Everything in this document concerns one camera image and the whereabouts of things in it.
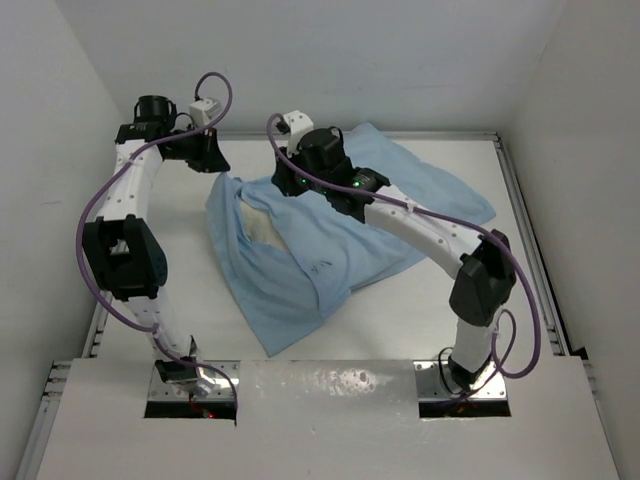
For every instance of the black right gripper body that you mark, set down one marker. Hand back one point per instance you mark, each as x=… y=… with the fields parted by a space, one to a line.
x=294 y=186

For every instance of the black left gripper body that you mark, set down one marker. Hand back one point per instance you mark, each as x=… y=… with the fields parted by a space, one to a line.
x=183 y=149

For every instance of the cream quilted pillow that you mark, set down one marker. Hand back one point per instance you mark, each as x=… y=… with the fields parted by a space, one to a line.
x=258 y=227

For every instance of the blue and green pillowcase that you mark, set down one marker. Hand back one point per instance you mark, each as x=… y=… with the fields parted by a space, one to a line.
x=286 y=296

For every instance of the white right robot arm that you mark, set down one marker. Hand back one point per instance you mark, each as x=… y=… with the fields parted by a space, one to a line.
x=483 y=276

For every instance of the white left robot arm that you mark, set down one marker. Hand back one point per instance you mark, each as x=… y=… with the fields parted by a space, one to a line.
x=123 y=255

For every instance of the white front cover board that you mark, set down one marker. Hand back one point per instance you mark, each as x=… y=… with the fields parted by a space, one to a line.
x=325 y=420

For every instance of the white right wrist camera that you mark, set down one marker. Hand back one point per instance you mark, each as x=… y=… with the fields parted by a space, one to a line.
x=294 y=125

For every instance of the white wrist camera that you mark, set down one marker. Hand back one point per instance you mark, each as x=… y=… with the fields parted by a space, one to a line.
x=294 y=125
x=203 y=111

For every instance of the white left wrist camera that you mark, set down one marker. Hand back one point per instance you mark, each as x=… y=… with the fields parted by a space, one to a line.
x=203 y=111

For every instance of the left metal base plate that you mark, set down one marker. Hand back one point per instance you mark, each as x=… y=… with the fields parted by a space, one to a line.
x=171 y=381

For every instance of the metal base plate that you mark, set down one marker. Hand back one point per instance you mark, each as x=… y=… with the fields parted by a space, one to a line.
x=171 y=381
x=434 y=383

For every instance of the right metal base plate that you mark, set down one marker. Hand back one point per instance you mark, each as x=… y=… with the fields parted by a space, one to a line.
x=434 y=383

